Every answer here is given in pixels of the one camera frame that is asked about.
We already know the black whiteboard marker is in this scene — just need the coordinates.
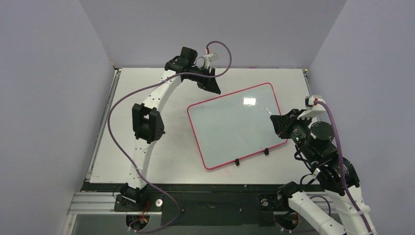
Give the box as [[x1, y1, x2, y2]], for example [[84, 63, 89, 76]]
[[265, 107, 273, 116]]

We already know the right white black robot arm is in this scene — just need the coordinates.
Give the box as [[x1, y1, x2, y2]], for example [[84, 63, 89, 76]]
[[270, 109, 377, 235]]

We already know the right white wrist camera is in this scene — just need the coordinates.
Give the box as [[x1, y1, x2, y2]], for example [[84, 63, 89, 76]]
[[297, 95, 326, 120]]

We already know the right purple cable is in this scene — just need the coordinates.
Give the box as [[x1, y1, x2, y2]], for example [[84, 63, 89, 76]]
[[276, 100, 373, 235]]

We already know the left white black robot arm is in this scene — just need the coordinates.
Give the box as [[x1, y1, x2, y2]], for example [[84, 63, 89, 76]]
[[120, 47, 221, 211]]

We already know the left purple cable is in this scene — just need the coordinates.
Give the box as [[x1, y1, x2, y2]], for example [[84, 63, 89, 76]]
[[107, 41, 233, 234]]

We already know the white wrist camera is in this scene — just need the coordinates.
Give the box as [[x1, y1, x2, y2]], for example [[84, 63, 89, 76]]
[[297, 95, 326, 120], [202, 53, 218, 69]]

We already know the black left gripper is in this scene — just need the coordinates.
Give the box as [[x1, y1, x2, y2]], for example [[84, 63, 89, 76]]
[[186, 66, 221, 94]]

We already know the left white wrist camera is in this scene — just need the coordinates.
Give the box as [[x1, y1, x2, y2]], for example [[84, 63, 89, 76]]
[[202, 53, 218, 69]]

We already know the aluminium table frame rail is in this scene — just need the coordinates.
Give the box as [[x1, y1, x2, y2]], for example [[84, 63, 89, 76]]
[[66, 191, 361, 215]]

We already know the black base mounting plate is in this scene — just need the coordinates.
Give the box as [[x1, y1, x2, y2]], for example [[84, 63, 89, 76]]
[[114, 184, 305, 229]]

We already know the pink-framed whiteboard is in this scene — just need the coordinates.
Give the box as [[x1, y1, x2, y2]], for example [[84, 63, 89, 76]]
[[187, 82, 286, 170]]

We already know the purple cable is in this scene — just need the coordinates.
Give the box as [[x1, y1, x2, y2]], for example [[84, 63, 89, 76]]
[[276, 100, 373, 235], [107, 41, 233, 234]]

